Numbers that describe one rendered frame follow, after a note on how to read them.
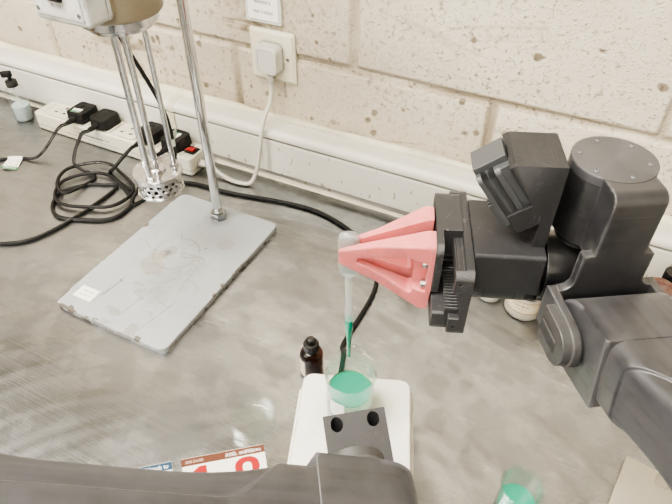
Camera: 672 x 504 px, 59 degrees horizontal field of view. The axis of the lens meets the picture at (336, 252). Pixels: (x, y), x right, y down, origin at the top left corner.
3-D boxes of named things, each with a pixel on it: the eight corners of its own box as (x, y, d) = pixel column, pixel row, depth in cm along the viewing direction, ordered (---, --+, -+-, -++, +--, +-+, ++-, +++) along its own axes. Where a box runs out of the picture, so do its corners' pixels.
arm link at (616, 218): (532, 138, 41) (607, 253, 33) (651, 131, 42) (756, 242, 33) (501, 259, 49) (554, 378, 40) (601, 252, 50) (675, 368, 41)
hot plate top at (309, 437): (409, 487, 58) (410, 483, 57) (288, 476, 58) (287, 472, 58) (409, 385, 66) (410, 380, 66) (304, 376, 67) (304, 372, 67)
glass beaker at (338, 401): (373, 437, 61) (376, 392, 56) (321, 432, 61) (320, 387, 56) (376, 388, 65) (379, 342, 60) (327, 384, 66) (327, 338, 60)
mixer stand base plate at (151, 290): (164, 356, 79) (163, 351, 79) (55, 306, 86) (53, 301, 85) (279, 228, 99) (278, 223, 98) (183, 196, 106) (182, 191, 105)
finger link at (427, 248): (335, 242, 43) (465, 250, 42) (343, 184, 48) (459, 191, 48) (335, 305, 48) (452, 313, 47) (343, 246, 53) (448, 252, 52)
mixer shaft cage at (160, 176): (165, 208, 80) (120, 26, 64) (126, 195, 83) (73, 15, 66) (195, 182, 85) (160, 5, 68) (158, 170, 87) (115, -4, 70)
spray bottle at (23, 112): (14, 123, 125) (-5, 76, 118) (17, 114, 127) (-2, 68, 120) (33, 121, 125) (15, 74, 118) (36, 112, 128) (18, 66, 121)
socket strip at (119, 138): (192, 177, 110) (188, 157, 107) (38, 127, 123) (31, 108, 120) (210, 162, 114) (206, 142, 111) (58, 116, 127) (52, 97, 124)
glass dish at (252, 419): (241, 452, 69) (239, 442, 67) (224, 416, 72) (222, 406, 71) (284, 432, 71) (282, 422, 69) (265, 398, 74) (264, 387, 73)
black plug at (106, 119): (98, 137, 113) (95, 127, 111) (81, 132, 114) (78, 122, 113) (123, 121, 118) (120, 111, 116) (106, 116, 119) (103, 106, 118)
